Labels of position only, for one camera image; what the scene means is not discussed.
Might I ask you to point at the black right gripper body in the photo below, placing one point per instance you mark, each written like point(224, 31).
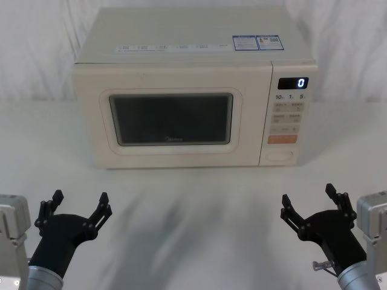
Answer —
point(335, 235)

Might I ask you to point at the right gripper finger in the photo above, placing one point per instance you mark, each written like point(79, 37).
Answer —
point(344, 205)
point(291, 216)

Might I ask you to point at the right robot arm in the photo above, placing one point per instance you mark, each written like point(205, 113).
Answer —
point(375, 217)

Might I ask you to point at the cream microwave oven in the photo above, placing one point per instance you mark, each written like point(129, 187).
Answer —
point(181, 75)

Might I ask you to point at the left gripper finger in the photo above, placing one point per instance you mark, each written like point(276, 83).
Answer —
point(99, 216)
point(42, 214)

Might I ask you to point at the white table cloth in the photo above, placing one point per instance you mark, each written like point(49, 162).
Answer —
point(193, 226)

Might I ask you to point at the white curtain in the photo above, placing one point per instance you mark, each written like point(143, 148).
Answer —
point(36, 45)

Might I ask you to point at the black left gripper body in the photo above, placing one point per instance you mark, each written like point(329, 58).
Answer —
point(60, 235)

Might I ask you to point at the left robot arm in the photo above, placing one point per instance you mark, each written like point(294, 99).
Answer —
point(12, 217)

